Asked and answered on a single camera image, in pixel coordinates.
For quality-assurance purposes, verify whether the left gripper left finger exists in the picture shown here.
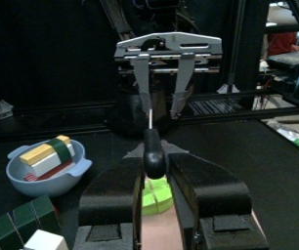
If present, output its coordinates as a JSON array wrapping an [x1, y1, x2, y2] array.
[[73, 155, 148, 250]]

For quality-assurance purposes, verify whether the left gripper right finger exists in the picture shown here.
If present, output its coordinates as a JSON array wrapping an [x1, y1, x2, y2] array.
[[167, 152, 271, 250]]

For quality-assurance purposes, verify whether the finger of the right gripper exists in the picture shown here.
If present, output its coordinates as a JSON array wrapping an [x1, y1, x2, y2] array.
[[133, 53, 154, 113], [170, 52, 198, 120]]

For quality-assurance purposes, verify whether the black-handled paring knife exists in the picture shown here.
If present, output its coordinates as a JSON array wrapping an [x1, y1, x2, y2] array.
[[143, 108, 168, 181]]

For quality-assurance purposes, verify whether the light blue bowl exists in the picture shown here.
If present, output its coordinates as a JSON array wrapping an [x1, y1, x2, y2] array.
[[5, 139, 93, 199]]

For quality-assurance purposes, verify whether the pink tray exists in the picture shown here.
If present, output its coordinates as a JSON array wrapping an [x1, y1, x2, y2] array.
[[140, 175, 263, 250]]

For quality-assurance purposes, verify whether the red striped toy piece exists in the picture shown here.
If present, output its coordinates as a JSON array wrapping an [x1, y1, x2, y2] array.
[[23, 159, 77, 183]]

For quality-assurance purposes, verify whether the toy egg sushi green band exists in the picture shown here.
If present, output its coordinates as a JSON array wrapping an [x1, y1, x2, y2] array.
[[19, 134, 77, 179]]

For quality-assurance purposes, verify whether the white cube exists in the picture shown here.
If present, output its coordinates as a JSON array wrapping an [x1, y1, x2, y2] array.
[[23, 229, 71, 250]]

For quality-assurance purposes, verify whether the green checkered box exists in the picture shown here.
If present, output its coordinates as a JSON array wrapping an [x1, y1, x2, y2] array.
[[0, 194, 63, 250]]

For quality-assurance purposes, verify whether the white tag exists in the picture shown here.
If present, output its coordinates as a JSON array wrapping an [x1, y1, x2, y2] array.
[[0, 99, 16, 120]]

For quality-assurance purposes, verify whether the black frame post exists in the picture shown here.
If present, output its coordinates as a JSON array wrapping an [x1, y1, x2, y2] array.
[[215, 0, 250, 96]]

